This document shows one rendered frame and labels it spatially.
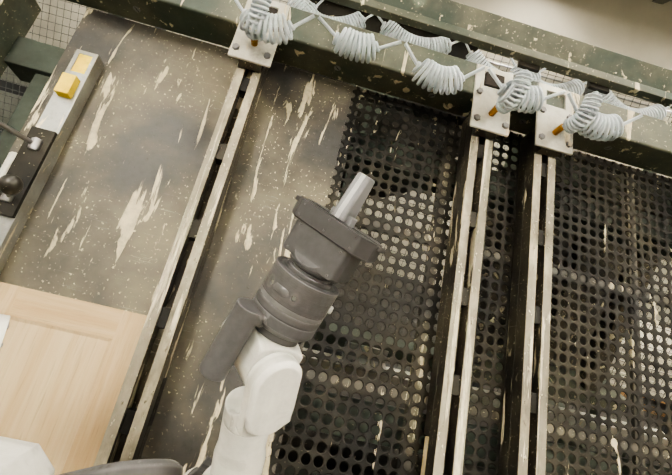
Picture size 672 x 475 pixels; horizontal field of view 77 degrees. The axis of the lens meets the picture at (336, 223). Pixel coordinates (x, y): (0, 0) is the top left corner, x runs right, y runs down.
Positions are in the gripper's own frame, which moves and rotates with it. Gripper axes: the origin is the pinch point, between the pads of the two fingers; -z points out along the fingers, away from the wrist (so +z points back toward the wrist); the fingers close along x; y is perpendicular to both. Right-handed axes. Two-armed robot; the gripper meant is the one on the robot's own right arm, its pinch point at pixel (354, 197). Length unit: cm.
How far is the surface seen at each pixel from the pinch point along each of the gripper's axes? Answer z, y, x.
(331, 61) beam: -25, 43, 45
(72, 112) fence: 17, 11, 75
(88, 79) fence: 9, 13, 79
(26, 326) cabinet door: 54, 5, 48
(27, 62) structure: 14, 10, 99
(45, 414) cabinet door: 63, 6, 34
